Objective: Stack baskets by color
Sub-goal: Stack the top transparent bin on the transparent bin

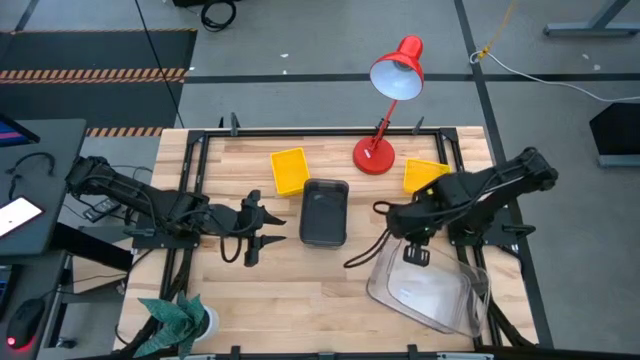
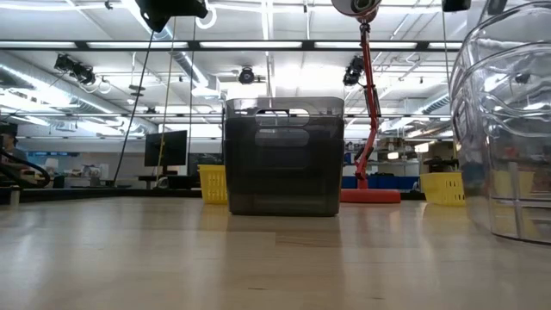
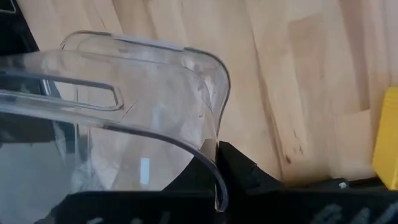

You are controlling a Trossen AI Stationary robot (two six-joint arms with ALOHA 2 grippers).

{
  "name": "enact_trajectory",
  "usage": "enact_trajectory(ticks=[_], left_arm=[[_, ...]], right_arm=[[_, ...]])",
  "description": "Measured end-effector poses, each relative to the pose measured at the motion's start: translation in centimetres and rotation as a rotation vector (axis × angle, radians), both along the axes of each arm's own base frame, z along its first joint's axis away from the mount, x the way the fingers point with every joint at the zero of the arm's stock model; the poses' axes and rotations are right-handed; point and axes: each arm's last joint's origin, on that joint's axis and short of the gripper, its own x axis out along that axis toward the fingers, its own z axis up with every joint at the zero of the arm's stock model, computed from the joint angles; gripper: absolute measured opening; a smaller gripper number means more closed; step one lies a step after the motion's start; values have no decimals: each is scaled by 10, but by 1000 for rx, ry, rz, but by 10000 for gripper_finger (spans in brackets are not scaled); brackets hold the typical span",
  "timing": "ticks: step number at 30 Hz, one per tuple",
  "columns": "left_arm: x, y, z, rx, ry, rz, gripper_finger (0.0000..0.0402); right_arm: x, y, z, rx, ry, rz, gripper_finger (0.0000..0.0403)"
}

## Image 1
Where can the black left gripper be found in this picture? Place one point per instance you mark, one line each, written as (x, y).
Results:
(227, 220)

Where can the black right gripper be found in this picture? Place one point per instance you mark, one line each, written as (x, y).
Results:
(412, 222)

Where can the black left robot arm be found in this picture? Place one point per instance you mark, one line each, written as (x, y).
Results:
(125, 192)

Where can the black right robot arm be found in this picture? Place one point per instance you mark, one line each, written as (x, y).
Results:
(500, 185)

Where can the white plant pot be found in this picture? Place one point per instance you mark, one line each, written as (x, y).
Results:
(212, 325)

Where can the red desk lamp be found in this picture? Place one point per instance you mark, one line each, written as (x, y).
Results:
(372, 157)

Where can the teal cloth on cup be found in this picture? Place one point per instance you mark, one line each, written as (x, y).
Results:
(172, 320)

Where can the black power adapter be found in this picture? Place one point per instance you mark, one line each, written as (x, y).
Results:
(102, 209)

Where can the dark grey side desk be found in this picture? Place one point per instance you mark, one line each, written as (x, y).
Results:
(55, 150)

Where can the black hazard-striped floor mat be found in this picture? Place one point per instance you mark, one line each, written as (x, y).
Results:
(100, 50)

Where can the black box on grey base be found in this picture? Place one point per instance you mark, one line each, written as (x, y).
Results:
(617, 132)

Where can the white-screen phone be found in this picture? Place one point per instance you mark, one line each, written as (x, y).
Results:
(15, 215)

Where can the black computer mouse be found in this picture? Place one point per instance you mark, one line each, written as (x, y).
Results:
(25, 322)

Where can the black keyboard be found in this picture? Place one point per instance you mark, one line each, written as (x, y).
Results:
(5, 290)

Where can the computer monitor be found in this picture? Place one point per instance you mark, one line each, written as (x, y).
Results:
(12, 135)

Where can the grey metal table foot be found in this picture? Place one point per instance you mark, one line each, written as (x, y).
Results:
(25, 16)
(590, 29)

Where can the black frame clamp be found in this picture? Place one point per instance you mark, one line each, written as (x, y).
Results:
(235, 352)
(412, 351)

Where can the black metal table frame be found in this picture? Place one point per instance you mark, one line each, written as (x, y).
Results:
(320, 132)

